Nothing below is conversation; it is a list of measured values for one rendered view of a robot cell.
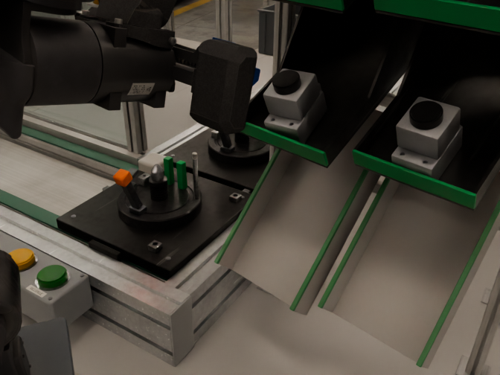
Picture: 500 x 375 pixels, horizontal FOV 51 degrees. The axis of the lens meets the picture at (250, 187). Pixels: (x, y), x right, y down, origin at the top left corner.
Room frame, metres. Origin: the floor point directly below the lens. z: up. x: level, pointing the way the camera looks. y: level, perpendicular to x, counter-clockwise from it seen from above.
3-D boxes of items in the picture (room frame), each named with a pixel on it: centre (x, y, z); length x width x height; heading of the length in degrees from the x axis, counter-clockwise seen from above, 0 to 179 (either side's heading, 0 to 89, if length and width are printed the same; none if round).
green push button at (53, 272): (0.56, 0.28, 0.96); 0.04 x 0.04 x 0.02
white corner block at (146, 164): (0.87, 0.18, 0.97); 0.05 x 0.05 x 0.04; 58
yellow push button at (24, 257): (0.60, 0.34, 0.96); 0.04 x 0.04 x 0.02
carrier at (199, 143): (0.95, 0.02, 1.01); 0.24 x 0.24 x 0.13; 58
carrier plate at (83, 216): (0.73, 0.15, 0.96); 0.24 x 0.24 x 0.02; 58
